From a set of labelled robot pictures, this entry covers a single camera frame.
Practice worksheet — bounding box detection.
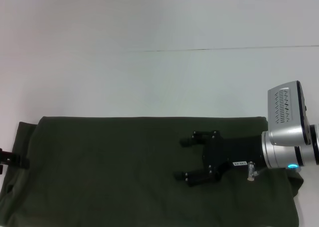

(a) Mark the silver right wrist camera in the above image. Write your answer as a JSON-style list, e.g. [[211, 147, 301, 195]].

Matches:
[[267, 80, 312, 147]]

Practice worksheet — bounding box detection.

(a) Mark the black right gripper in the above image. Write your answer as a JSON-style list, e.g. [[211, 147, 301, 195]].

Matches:
[[173, 130, 265, 188]]

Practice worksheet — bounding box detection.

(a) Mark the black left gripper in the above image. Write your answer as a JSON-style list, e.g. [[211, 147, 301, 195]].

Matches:
[[0, 148, 30, 174]]

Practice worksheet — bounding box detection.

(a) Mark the dark green FREE T-shirt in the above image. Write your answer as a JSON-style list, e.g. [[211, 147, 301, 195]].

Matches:
[[0, 115, 305, 227]]

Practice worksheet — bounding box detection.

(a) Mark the right gripper cable with connector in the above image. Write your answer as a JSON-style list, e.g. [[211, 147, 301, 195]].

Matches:
[[246, 161, 265, 182]]

